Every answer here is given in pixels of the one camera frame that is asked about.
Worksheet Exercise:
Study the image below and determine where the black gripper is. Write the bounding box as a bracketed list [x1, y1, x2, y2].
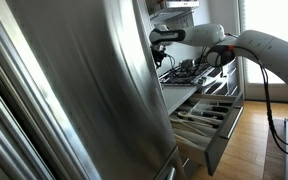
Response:
[151, 44, 168, 69]

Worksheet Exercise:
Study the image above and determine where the round-bowl wooden spoon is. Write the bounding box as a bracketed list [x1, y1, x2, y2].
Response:
[177, 111, 223, 127]

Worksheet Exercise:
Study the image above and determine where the stainless gas stove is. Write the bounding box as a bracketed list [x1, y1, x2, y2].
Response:
[158, 58, 240, 98]

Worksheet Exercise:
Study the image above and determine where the steel range hood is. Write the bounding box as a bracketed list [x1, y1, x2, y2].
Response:
[146, 0, 201, 24]

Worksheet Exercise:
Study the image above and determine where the white cutlery organizer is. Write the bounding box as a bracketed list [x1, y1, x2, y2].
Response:
[175, 96, 235, 134]

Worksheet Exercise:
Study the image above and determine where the stainless steel refrigerator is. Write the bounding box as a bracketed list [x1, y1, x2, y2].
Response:
[0, 0, 187, 180]

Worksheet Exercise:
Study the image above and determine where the flat wooden spatula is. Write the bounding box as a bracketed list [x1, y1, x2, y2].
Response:
[174, 128, 212, 148]

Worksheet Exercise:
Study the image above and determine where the gray-front kitchen drawer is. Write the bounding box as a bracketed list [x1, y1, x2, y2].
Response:
[168, 92, 245, 177]

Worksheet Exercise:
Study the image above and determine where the bright glass door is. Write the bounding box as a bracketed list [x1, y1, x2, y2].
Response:
[240, 0, 288, 103]

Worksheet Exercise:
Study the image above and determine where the brown floor rug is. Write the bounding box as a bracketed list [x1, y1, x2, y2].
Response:
[263, 117, 288, 180]

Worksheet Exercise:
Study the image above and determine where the black-handled knife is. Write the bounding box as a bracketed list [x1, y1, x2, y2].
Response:
[203, 105, 230, 114]

